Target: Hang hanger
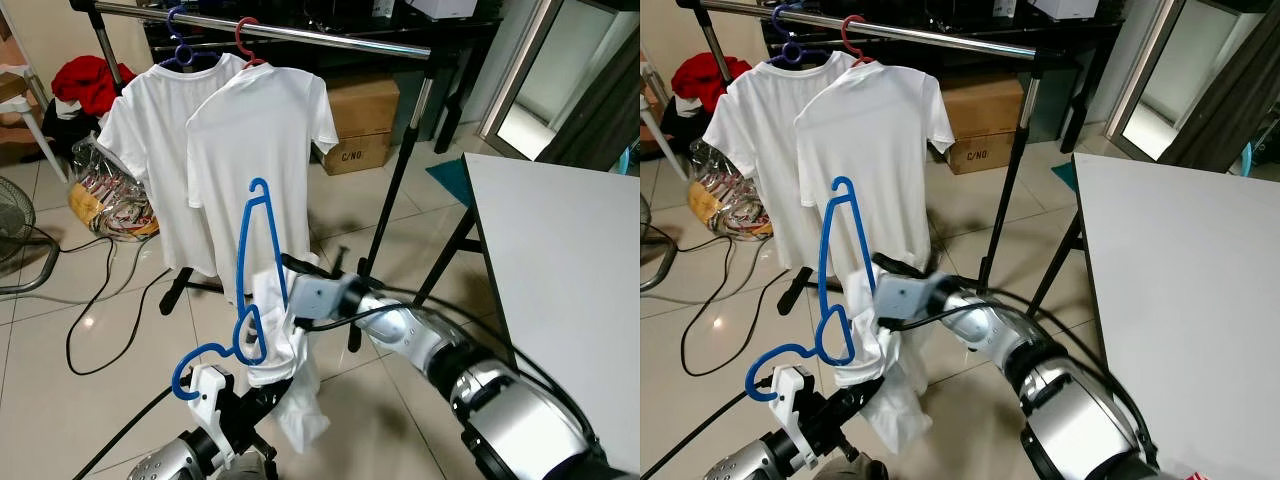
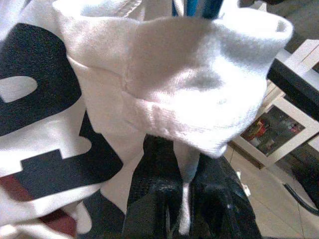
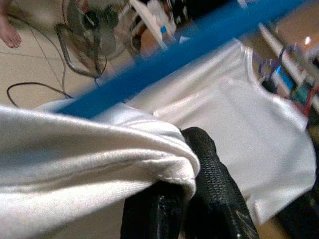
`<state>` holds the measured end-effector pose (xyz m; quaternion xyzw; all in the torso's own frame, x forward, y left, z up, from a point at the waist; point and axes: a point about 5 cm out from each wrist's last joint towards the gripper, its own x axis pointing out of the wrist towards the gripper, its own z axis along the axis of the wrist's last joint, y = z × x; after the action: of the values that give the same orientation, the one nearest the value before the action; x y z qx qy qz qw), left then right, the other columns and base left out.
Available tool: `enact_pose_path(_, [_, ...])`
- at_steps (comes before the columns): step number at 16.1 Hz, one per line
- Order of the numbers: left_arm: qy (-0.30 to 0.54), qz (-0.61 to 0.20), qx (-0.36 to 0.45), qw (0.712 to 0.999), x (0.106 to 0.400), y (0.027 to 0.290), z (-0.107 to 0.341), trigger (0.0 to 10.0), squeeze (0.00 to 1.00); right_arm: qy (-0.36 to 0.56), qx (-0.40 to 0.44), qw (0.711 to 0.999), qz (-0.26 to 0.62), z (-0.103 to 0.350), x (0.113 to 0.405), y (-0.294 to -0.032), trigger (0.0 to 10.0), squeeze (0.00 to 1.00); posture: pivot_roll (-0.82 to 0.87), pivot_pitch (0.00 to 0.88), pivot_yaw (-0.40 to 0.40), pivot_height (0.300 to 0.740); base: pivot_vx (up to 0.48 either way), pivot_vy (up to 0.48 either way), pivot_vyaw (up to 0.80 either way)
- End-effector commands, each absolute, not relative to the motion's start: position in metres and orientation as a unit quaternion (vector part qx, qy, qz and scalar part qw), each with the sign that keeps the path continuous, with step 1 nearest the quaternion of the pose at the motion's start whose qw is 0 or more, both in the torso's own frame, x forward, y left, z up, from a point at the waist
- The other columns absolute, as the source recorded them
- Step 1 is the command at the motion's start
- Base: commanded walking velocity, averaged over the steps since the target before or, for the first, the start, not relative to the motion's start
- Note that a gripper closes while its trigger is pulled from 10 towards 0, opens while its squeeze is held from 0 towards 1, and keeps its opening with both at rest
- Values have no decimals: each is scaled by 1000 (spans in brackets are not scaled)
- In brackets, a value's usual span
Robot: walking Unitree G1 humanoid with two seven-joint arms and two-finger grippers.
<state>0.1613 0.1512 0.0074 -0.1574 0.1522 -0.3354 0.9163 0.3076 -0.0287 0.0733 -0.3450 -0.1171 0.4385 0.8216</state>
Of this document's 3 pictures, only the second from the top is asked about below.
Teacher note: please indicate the blue plastic hanger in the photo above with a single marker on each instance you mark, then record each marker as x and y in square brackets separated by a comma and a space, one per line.
[202, 8]

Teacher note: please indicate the white glass-door cabinet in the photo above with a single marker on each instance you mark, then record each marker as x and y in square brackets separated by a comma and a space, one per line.
[286, 134]

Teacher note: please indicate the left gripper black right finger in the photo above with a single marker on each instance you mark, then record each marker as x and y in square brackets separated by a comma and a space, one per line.
[219, 199]

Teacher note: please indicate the white t-shirt black print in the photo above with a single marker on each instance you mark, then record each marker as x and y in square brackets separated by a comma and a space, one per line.
[162, 74]

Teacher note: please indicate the red packet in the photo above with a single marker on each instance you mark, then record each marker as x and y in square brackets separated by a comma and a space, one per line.
[260, 128]

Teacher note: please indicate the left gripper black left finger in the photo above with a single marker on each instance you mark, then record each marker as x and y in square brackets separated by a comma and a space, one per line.
[154, 189]

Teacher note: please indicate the black table legs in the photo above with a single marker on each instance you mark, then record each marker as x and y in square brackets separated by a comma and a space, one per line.
[294, 87]

